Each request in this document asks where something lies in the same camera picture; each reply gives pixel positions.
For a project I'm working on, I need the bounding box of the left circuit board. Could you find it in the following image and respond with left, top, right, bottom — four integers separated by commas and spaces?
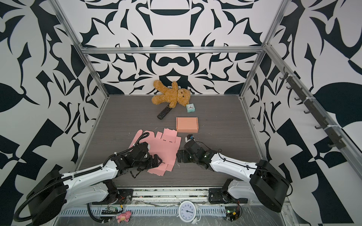
101, 205, 123, 215

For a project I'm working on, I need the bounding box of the black remote control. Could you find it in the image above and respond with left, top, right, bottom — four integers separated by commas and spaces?
157, 105, 172, 120

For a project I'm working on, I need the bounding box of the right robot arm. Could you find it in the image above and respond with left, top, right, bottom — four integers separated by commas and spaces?
176, 139, 291, 212

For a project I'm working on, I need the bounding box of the small teal alarm clock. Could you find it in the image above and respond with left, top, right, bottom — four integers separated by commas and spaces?
186, 104, 196, 113

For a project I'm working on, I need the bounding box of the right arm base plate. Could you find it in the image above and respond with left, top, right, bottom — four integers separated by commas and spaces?
208, 188, 248, 204

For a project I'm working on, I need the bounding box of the pink cardboard box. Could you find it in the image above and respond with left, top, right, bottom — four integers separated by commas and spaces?
140, 129, 182, 176

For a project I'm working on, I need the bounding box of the circuit board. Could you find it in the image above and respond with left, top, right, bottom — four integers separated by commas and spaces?
101, 205, 123, 215
225, 205, 243, 222

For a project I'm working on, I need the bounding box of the black corrugated cable hose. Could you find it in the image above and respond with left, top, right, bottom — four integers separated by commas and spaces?
13, 132, 150, 223

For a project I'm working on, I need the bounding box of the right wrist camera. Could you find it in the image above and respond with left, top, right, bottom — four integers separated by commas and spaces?
185, 134, 194, 143

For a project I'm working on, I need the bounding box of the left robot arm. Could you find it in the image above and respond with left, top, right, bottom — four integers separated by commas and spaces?
27, 142, 162, 226

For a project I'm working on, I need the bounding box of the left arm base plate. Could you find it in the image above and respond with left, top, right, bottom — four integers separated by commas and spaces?
91, 189, 133, 205

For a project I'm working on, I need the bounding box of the salmon cardboard box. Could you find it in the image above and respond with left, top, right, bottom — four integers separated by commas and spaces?
176, 117, 199, 134

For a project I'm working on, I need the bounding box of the white round analog clock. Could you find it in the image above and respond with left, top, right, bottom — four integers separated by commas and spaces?
177, 201, 202, 225

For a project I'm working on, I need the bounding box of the small pink toy figure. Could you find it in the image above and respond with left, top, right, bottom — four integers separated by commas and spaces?
117, 211, 132, 223

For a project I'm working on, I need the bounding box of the wall hook rack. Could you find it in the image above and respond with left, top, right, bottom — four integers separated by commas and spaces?
282, 72, 347, 150

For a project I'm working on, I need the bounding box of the brown teddy bear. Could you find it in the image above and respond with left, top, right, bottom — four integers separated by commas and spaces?
151, 80, 191, 108

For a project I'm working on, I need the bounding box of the right circuit board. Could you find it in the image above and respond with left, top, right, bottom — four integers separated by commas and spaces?
225, 205, 243, 222

